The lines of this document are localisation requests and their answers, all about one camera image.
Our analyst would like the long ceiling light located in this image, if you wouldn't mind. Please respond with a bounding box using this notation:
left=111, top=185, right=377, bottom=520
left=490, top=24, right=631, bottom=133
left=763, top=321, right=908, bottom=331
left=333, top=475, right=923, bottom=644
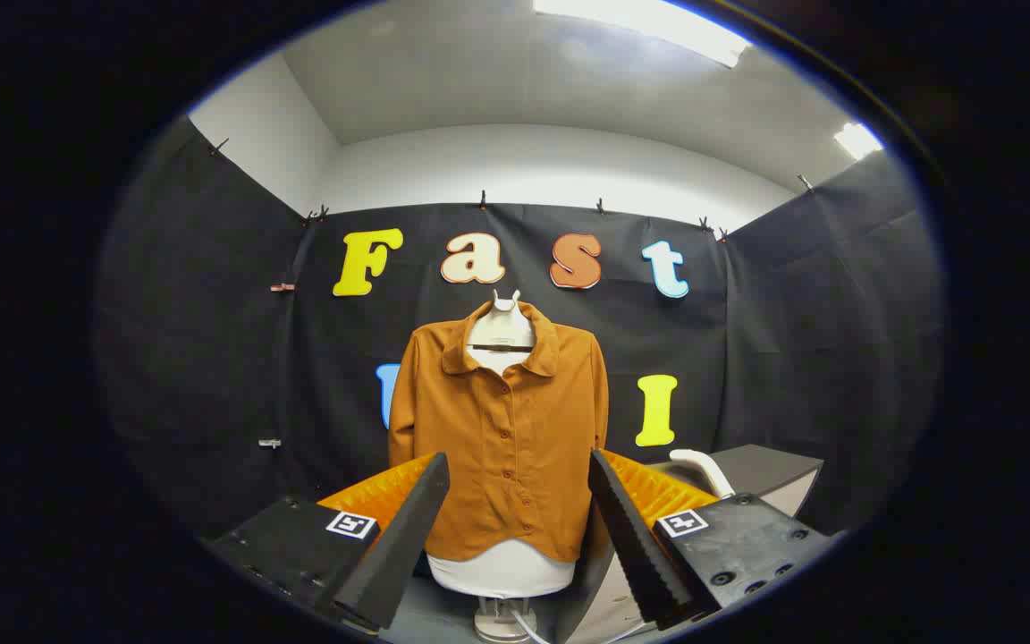
left=533, top=0, right=753, bottom=69

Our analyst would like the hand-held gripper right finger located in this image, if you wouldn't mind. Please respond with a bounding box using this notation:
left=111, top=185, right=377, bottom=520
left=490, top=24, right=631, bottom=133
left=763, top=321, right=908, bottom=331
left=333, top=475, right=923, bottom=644
left=588, top=448, right=842, bottom=631

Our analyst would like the small ceiling light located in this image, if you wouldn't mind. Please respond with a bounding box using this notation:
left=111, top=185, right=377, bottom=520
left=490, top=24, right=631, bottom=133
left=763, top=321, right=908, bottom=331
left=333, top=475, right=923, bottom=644
left=834, top=123, right=884, bottom=162

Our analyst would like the white mannequin torso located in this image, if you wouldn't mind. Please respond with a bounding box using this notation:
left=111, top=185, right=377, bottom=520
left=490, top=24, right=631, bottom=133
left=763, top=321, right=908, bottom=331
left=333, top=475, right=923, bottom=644
left=426, top=289, right=575, bottom=600

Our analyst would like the white mannequin stand base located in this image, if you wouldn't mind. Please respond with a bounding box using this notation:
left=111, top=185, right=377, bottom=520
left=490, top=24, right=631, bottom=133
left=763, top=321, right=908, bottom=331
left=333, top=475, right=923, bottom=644
left=475, top=596, right=538, bottom=643

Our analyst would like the brown button-up shirt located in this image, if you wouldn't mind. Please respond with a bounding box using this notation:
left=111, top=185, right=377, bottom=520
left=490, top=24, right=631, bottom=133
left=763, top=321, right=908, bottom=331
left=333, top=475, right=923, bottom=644
left=387, top=301, right=610, bottom=563

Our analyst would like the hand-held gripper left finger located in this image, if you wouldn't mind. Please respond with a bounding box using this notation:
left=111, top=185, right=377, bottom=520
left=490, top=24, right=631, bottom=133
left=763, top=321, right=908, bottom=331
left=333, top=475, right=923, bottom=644
left=202, top=452, right=452, bottom=638

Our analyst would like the black backdrop cloth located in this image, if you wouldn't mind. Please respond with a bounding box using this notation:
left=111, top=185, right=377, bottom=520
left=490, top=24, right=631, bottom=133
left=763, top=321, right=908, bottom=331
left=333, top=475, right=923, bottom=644
left=95, top=116, right=945, bottom=538

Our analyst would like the white garment steamer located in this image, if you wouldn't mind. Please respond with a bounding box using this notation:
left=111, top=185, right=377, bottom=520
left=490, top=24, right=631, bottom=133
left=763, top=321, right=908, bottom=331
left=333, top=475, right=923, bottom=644
left=669, top=449, right=736, bottom=499

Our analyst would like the grey side table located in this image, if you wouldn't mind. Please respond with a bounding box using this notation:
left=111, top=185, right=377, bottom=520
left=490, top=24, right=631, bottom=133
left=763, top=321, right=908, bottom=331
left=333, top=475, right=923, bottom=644
left=560, top=445, right=824, bottom=643

